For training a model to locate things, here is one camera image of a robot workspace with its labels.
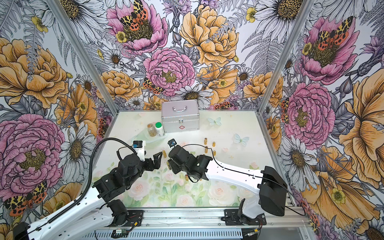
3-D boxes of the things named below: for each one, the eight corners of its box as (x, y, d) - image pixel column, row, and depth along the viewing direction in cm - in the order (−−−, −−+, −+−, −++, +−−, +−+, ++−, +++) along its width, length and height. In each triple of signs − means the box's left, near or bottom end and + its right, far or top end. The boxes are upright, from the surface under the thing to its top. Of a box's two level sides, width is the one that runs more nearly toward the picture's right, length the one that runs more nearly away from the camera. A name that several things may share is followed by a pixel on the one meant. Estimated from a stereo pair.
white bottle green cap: (156, 136, 108) (153, 127, 101) (158, 130, 112) (155, 121, 104) (163, 136, 108) (160, 127, 101) (164, 130, 112) (161, 121, 104)
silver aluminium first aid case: (163, 133, 111) (159, 117, 98) (167, 112, 125) (163, 95, 112) (199, 133, 111) (199, 117, 98) (198, 112, 125) (199, 95, 112)
